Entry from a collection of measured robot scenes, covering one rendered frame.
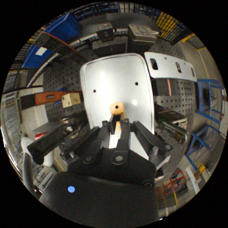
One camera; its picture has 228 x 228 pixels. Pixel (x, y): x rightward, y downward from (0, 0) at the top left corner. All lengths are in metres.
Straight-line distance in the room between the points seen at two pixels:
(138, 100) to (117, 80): 0.09
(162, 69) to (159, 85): 0.06
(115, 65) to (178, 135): 0.27
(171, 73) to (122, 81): 0.18
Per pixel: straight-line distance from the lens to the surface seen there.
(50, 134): 0.19
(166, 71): 0.29
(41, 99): 0.20
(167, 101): 0.64
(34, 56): 0.44
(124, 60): 0.26
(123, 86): 0.24
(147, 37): 0.28
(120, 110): 0.22
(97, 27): 0.28
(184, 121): 0.30
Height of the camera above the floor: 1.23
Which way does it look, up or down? 74 degrees down
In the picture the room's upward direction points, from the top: 160 degrees counter-clockwise
